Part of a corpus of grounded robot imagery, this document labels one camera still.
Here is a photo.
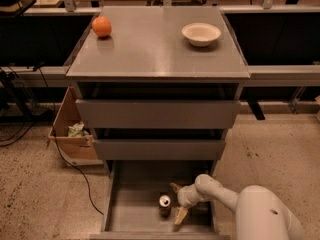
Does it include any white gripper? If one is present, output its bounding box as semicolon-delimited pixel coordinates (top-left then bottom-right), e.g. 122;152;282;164
169;183;202;225

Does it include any black floor cable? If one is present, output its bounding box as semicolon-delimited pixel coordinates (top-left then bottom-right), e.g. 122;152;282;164
31;62;105;216

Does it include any crumpled paper in box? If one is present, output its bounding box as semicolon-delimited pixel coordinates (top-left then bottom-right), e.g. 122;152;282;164
67;122;88;137

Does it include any white bowl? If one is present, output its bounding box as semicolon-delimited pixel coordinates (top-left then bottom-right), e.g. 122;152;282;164
182;23;221;47

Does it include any grey middle drawer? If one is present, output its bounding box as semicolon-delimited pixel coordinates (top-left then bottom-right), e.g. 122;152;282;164
93;139;225;160

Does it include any grey drawer cabinet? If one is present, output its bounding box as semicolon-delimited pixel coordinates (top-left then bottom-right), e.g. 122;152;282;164
65;5;251;172

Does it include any grey top drawer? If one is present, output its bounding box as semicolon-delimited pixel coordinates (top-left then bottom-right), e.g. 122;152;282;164
76;99;240;129

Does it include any orange fruit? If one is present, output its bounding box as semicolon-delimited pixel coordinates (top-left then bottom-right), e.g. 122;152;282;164
92;16;112;37

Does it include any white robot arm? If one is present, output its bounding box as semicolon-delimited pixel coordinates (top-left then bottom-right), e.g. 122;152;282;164
170;174;304;240

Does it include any cardboard box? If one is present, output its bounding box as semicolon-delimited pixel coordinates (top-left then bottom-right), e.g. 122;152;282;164
49;87;101;166

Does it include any orange soda can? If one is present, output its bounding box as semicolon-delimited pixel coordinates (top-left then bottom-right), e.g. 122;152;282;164
158;194;171;217

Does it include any grey open bottom drawer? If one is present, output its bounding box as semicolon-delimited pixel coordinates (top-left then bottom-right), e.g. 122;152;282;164
89;161;230;240

